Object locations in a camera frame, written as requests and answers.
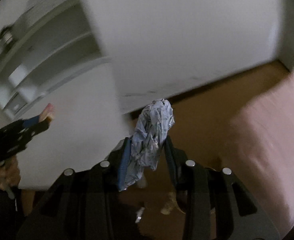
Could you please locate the white desk hutch shelf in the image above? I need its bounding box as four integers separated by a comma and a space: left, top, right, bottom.
0, 0, 107, 120

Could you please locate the pink bed mattress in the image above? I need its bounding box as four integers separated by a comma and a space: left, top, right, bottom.
220, 69, 294, 237

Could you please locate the person left hand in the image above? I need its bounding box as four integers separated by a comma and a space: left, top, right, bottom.
0, 156, 21, 191

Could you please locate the pink wrapper piece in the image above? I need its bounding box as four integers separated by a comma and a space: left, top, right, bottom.
39, 103, 55, 122

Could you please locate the grey blue wrapper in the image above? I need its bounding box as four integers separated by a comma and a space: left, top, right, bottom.
118, 99, 175, 191

